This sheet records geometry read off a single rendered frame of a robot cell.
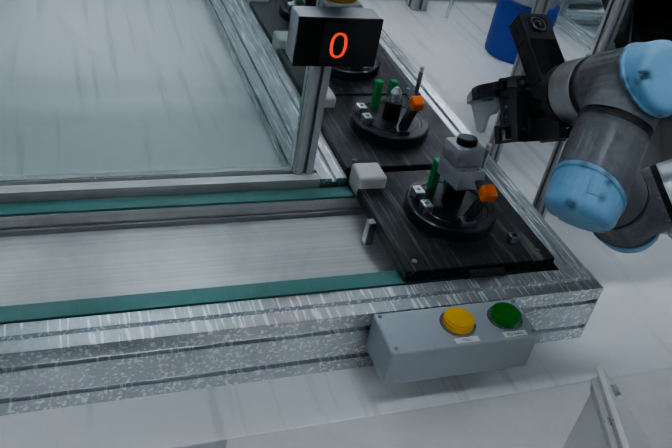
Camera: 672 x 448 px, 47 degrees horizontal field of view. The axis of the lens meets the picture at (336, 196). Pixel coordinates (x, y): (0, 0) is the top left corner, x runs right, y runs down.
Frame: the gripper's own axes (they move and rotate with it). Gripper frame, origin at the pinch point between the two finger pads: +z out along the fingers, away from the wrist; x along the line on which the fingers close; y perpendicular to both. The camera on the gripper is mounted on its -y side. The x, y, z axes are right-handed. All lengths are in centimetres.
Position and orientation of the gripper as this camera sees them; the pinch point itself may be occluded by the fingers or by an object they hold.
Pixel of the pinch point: (482, 95)
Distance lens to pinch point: 110.7
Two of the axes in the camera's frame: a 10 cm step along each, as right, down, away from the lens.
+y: 0.4, 10.0, 0.2
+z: -3.4, -0.1, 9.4
